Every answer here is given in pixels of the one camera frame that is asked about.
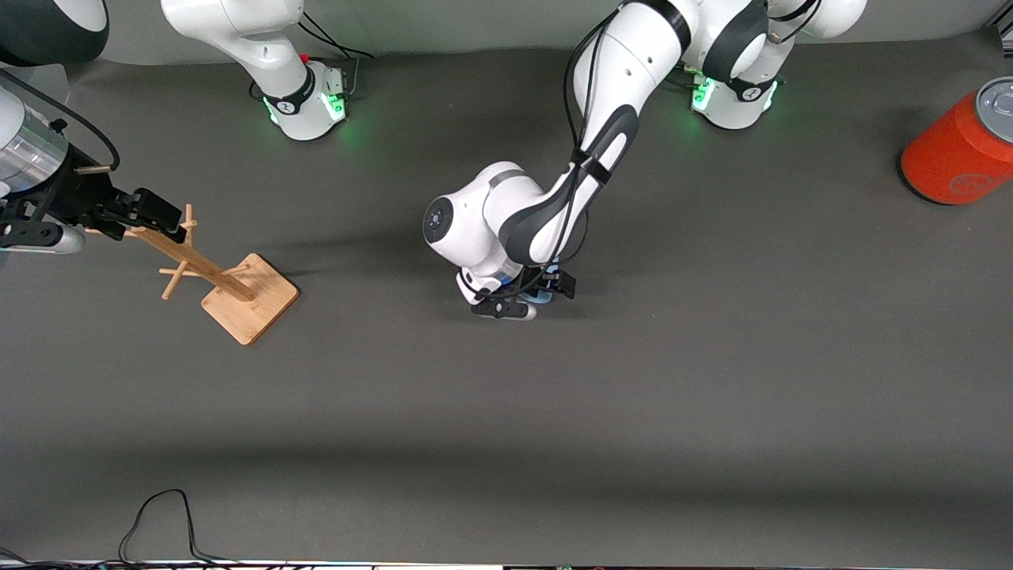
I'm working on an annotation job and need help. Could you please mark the wooden mug tree rack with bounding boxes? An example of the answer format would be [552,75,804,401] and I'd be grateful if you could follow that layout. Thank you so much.
[85,203,300,346]

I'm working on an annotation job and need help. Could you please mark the orange can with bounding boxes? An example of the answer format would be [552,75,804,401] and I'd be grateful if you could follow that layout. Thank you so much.
[901,77,1013,207]

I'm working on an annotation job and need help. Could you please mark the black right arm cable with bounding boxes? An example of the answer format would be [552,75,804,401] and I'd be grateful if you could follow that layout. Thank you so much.
[0,70,120,173]

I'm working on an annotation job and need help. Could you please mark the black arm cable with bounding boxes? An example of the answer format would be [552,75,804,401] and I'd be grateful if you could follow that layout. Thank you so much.
[0,70,120,173]
[506,8,626,302]

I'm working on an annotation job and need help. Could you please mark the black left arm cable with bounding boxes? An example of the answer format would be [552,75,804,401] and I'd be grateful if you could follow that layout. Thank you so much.
[506,8,626,302]

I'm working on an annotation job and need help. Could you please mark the black right base cables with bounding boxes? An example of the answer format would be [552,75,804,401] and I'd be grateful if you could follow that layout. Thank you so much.
[295,12,373,100]

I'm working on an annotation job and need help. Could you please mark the black looped cable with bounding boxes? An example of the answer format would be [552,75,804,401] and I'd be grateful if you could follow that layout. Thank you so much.
[119,489,238,567]

